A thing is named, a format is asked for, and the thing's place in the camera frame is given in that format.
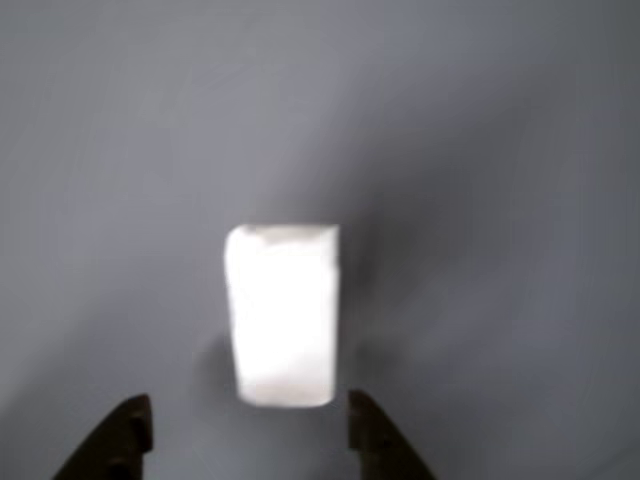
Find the grey table mat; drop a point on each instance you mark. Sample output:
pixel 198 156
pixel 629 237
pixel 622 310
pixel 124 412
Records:
pixel 150 200

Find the white block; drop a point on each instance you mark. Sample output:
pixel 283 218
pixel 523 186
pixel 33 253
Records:
pixel 285 315

